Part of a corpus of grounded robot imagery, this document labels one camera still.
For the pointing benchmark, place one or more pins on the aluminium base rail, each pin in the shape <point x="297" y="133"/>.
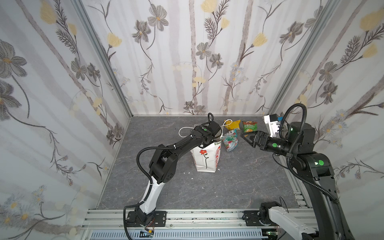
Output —
<point x="191" y="219"/>

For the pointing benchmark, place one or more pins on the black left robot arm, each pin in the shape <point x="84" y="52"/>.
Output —
<point x="163" y="164"/>

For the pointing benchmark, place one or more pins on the green snack packet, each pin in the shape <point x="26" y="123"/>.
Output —
<point x="249" y="126"/>

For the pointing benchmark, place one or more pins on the white slotted cable duct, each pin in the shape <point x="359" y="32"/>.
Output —
<point x="203" y="234"/>

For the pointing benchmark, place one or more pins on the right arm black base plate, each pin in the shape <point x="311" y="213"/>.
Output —
<point x="258" y="219"/>

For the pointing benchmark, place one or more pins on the yellow snack packet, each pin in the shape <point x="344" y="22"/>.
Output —
<point x="232" y="125"/>

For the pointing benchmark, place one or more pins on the right corner aluminium post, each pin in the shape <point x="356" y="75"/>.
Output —
<point x="325" y="15"/>

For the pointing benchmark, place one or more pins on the left corner aluminium post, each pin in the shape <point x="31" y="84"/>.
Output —
<point x="101" y="53"/>

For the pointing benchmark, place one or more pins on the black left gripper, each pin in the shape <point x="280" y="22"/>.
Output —
<point x="208" y="140"/>

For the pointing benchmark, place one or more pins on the white paper bag red flower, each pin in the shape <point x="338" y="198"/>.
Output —
<point x="206" y="156"/>

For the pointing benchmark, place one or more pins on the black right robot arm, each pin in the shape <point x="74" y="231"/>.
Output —
<point x="316" y="172"/>

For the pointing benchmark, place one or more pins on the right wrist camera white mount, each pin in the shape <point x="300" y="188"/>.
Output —
<point x="273" y="123"/>

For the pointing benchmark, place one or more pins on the white teal candy packet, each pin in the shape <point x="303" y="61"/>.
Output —
<point x="230" y="140"/>

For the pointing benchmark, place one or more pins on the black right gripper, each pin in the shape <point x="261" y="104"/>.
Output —
<point x="258" y="139"/>

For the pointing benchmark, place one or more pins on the small green circuit board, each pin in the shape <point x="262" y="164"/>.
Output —
<point x="146" y="234"/>

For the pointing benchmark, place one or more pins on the corner aluminium post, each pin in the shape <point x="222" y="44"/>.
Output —
<point x="101" y="53"/>
<point x="325" y="15"/>

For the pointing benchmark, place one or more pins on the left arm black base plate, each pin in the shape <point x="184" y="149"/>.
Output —
<point x="139" y="219"/>

